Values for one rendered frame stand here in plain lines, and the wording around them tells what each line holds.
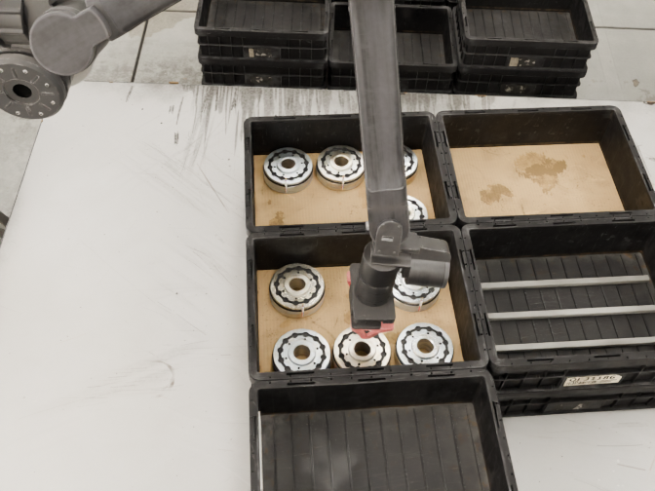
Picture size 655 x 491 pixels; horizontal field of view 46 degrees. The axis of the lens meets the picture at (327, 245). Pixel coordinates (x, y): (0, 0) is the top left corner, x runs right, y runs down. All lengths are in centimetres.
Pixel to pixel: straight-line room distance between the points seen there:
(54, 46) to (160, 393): 76
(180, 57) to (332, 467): 220
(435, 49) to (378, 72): 169
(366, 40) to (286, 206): 67
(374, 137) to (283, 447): 57
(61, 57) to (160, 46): 228
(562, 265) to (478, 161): 30
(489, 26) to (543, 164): 96
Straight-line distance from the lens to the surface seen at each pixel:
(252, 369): 128
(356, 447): 134
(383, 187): 105
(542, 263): 159
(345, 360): 137
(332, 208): 159
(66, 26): 101
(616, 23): 364
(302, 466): 133
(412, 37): 272
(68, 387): 159
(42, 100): 146
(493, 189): 168
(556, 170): 175
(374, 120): 102
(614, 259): 164
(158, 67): 319
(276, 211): 159
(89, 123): 200
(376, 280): 113
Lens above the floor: 207
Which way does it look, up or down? 54 degrees down
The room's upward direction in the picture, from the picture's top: 3 degrees clockwise
